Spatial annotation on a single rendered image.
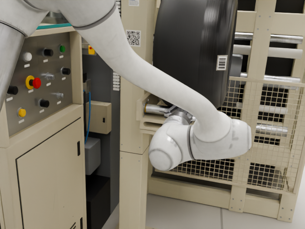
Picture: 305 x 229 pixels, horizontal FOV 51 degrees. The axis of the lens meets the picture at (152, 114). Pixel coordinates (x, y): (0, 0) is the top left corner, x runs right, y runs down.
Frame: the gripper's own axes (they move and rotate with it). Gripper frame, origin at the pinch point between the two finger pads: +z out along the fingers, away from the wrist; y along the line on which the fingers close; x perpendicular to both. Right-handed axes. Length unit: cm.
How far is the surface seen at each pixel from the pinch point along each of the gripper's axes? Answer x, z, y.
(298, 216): 115, 80, -71
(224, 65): -12.3, 10.9, -11.7
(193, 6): -32.8, 17.9, 3.1
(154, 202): 112, 62, 31
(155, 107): 13.6, 19.6, 18.4
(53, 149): 22, -15, 54
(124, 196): 71, 18, 36
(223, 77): -6.4, 13.4, -11.9
